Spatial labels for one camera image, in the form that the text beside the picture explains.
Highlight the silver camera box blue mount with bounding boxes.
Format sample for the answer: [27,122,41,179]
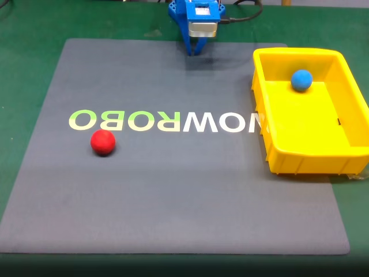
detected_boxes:
[185,1,221,39]

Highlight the red ball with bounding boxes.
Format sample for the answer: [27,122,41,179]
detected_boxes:
[90,129,117,157]

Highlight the yellow plastic bin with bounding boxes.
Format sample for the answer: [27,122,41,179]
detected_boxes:
[251,47,369,175]

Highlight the grey mat with lettering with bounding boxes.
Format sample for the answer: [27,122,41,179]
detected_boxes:
[0,39,351,256]

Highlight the blue ball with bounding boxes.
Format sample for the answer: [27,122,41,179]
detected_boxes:
[290,69,314,93]

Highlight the clear plastic scrap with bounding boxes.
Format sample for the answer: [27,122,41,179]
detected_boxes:
[347,172,369,182]

